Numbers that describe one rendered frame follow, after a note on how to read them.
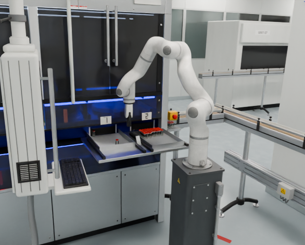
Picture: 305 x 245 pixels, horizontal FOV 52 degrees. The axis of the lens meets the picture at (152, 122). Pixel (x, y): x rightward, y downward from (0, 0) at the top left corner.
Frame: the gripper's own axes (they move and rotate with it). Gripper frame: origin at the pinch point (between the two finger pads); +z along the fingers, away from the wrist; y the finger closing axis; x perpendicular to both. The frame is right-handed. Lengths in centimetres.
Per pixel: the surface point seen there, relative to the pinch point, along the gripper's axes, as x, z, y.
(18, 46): -60, -54, 41
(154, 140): 19.8, 15.4, -5.8
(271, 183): 119, 56, 0
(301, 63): 166, -38, -51
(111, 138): -11.9, 15.4, -12.6
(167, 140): 29.5, 15.4, -3.6
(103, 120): -17.4, 1.3, -15.0
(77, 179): -34, 20, 42
